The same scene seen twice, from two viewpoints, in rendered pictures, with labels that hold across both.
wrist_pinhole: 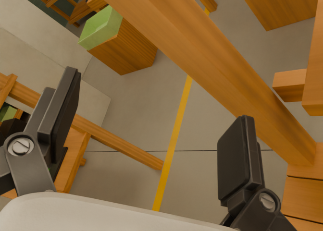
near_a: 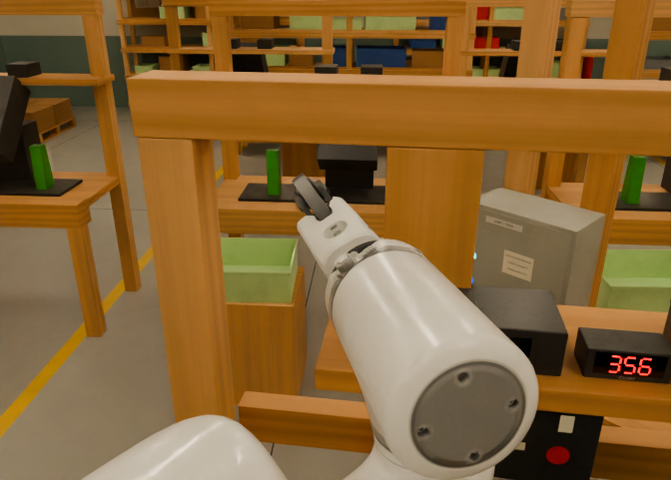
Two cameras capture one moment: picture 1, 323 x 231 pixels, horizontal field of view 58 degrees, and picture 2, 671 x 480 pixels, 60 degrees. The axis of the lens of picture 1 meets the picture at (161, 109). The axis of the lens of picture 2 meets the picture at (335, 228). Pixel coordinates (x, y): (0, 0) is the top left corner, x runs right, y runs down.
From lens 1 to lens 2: 50 cm
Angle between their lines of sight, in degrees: 50
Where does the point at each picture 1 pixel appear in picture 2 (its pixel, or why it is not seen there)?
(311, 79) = (326, 352)
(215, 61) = (212, 322)
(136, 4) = (180, 211)
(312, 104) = (325, 369)
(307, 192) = not seen: outside the picture
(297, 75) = (273, 399)
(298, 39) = not seen: hidden behind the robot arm
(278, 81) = (247, 400)
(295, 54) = not seen: hidden behind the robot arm
